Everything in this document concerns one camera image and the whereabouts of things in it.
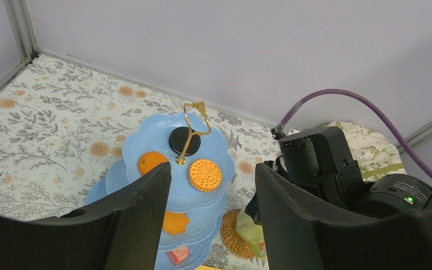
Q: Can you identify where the green paper cup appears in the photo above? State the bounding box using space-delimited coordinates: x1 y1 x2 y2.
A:
235 210 267 260

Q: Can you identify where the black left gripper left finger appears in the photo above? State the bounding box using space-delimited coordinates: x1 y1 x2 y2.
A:
0 163 172 269

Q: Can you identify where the woven rattan coaster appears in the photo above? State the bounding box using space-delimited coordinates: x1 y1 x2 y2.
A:
220 209 256 259

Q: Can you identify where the printed cloth bag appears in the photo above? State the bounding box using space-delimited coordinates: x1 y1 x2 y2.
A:
324 121 407 182

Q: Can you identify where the pink cake slice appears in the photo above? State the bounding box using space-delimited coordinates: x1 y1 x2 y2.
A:
166 245 190 266

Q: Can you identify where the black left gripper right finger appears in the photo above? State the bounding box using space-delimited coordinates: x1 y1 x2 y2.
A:
255 163 432 269

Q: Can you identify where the orange flower cookie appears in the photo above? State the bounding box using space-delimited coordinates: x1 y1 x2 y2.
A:
162 211 190 236

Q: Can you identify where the blue three-tier cake stand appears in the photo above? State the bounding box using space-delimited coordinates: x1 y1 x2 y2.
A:
86 102 235 269

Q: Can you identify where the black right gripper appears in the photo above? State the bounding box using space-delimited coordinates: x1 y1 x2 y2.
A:
245 127 432 224

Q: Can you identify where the orange waffle cookie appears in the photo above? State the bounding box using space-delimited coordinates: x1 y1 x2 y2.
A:
188 159 222 192

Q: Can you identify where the black round cookie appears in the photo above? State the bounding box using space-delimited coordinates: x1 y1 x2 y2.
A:
169 127 201 156

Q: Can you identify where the orange round cookie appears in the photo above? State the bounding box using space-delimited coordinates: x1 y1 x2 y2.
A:
137 151 168 176

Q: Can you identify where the floral tablecloth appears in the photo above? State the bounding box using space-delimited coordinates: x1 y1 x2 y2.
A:
0 56 279 269

